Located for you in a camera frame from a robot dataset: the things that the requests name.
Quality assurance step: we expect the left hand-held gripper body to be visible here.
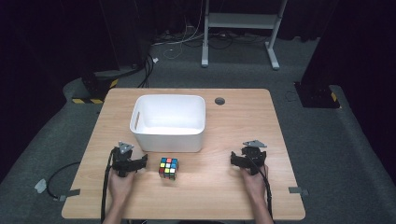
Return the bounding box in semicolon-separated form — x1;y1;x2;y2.
111;141;139;178

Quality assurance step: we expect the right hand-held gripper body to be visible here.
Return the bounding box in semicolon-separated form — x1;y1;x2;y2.
240;139;268;177

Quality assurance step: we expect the multicoloured puzzle cube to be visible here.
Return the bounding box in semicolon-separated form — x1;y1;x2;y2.
158;157;179;181

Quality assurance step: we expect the white plastic bin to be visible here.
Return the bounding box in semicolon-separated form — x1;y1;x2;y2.
129;94;206;154

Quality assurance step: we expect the person's left hand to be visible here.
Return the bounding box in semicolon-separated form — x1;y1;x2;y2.
107;168;137;203

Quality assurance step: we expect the person's right hand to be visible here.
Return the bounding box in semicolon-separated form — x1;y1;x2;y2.
240;164;270;201

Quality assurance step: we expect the grey tape strip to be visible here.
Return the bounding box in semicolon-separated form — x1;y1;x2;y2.
57;188;81;202
288;186;310;197

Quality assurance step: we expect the black base with yellow stripes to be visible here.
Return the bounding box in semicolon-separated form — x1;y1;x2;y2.
71;68;120;105

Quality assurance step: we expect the black base with yellow mark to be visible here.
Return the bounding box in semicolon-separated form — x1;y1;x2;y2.
293;81;342;109

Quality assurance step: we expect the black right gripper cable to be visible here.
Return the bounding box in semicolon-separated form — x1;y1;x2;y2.
248;155;275;220

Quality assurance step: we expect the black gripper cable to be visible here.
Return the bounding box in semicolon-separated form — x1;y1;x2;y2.
248;155;275;220
100;147;121;224

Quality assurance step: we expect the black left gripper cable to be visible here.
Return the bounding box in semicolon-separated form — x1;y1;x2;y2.
100;147;121;224

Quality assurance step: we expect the black floor cable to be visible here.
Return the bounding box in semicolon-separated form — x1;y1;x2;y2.
46;161;81;200

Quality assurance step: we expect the bundle of black floor cables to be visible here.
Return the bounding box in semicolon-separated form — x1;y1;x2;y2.
136;29;269;89

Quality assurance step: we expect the thin white floor cable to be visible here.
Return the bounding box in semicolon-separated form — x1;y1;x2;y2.
151;0;205;61

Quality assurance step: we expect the white metal stand frame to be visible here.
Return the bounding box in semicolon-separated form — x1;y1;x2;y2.
201;0;289;71

